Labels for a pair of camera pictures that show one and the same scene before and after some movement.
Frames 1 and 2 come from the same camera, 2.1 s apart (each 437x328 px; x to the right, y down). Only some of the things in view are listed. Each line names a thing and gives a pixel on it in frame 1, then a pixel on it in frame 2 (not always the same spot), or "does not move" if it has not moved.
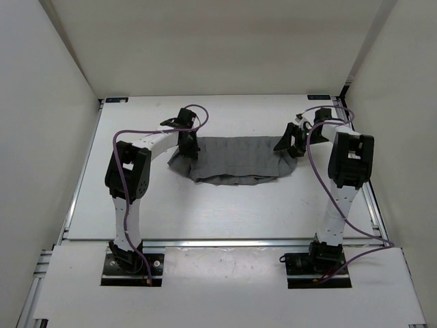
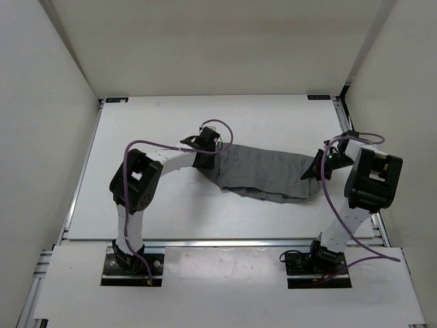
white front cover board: (227, 283) does not move
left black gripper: (190, 152) to (207, 165)
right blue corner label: (319, 97) does not move
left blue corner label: (116, 99) does not move
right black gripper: (295, 151) to (315, 170)
